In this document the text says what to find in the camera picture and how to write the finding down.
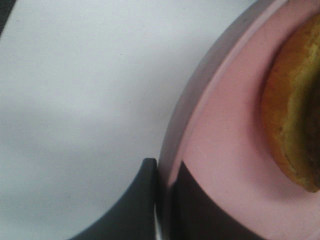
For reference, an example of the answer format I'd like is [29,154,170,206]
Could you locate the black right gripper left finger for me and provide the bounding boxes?
[72,158,157,240]

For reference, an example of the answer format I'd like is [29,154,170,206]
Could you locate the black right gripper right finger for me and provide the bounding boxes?
[169,162,294,240]

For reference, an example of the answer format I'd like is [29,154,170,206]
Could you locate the pink round plate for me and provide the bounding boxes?
[156,0,320,240]

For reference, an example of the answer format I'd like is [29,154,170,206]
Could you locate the burger with lettuce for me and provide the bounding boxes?
[261,14,320,193]

